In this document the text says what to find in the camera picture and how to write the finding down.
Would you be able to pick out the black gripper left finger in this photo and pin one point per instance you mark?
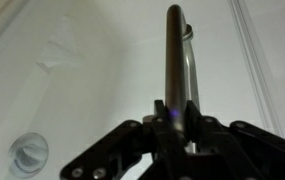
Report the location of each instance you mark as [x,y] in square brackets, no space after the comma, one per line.
[115,150]

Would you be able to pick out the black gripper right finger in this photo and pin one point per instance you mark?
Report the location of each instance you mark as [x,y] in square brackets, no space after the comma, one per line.
[248,153]

